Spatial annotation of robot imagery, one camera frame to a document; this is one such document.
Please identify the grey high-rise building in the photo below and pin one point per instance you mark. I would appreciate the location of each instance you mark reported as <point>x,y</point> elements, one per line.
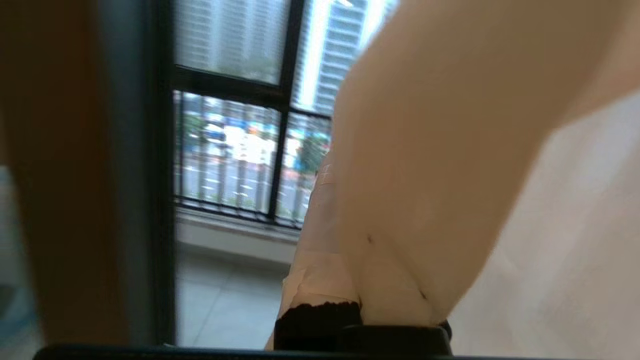
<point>340,55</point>

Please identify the white sheer curtain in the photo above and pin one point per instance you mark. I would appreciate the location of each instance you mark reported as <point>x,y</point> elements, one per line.
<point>565,250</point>

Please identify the black balcony window frame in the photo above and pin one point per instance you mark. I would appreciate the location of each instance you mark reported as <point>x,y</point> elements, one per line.
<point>287,50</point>

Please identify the black metal balcony railing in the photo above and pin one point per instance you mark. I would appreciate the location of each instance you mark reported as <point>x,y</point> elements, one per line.
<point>272,165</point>

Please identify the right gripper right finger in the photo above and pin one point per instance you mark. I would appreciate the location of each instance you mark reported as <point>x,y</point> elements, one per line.
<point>395,312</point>

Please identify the black balcony door frame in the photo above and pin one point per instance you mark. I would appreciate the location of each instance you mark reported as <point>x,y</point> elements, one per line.
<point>145,175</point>

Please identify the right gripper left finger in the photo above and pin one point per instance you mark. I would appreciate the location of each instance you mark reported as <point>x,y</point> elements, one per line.
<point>320,280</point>

